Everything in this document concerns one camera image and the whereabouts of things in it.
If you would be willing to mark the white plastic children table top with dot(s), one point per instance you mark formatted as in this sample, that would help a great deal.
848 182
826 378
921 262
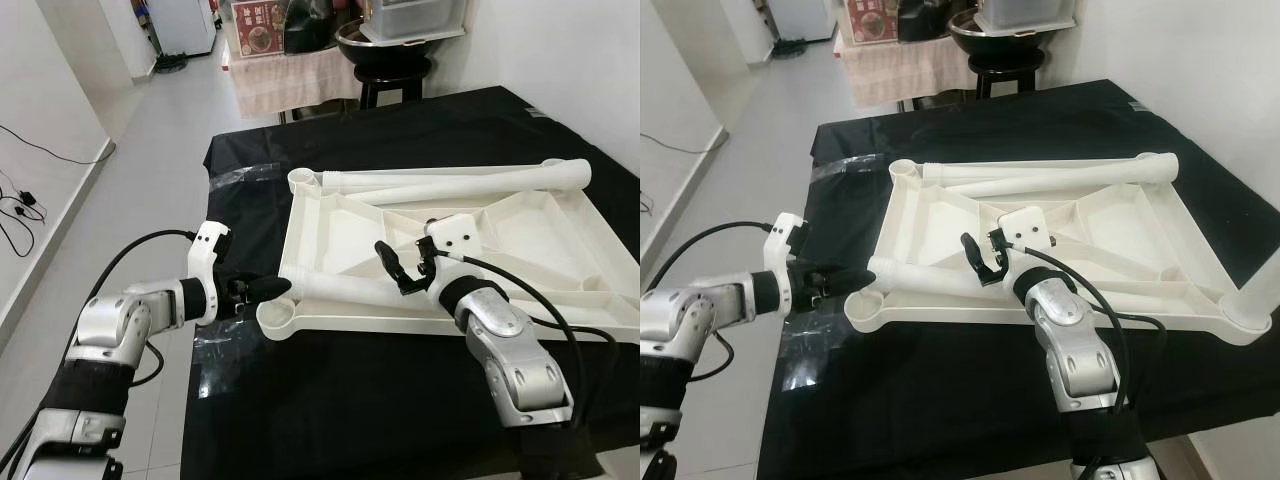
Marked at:
930 230
340 235

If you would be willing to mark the black tablecloth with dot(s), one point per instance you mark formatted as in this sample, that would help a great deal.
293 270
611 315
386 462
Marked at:
950 400
350 400

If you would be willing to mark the black round stool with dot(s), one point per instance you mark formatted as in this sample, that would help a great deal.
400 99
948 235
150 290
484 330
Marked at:
1005 70
395 80

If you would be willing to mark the beige cloth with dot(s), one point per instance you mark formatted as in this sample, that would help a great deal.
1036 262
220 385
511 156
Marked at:
290 90
900 80

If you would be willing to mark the clear plastic storage container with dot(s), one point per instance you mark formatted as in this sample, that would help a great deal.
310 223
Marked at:
1025 12
415 15

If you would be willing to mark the black bag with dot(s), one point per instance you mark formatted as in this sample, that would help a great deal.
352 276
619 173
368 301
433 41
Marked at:
920 20
310 30

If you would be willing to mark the storage box with orange lid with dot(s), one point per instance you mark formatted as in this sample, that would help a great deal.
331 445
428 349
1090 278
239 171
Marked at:
872 20
260 30

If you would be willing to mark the white appliance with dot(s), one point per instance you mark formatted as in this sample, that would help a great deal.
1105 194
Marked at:
185 25
805 18

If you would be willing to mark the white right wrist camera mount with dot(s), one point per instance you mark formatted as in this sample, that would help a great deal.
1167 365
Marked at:
455 235
1025 228

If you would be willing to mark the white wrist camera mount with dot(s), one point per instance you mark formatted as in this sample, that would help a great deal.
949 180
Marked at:
455 235
1025 228
785 235
207 250

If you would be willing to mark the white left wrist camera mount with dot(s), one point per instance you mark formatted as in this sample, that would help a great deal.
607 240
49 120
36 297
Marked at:
785 235
207 250

